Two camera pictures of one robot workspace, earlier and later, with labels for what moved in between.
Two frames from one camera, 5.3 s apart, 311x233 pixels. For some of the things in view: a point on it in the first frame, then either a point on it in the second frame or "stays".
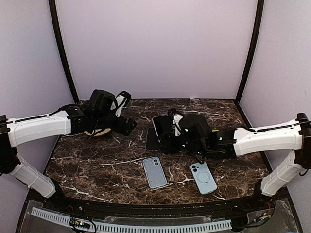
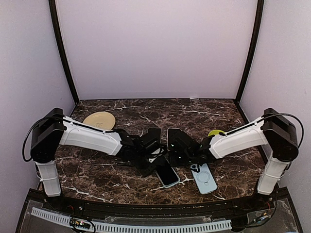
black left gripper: [129, 127] -> [147, 171]
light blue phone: [203, 177] stays
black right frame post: [259, 15] stays
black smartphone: [162, 124] -> [166, 174]
